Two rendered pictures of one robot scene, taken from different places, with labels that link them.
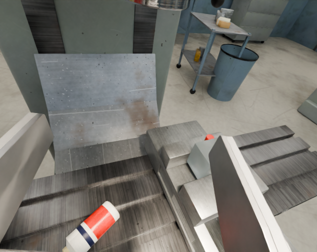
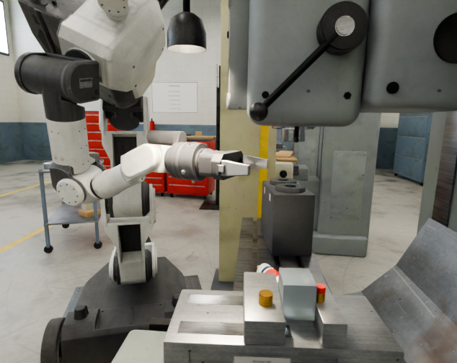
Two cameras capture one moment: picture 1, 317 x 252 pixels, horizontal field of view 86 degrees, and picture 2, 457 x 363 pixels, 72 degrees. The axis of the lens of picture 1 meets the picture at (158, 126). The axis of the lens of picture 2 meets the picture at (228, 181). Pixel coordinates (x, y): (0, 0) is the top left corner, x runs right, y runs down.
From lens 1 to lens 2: 68 cm
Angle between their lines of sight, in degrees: 105
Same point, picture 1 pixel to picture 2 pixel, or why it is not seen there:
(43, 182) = (316, 270)
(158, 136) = (352, 299)
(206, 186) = (267, 281)
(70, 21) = not seen: outside the picture
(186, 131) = (367, 327)
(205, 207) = (251, 275)
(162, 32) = not seen: outside the picture
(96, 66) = not seen: outside the picture
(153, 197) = not seen: hidden behind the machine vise
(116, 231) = not seen: hidden behind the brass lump
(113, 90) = (447, 287)
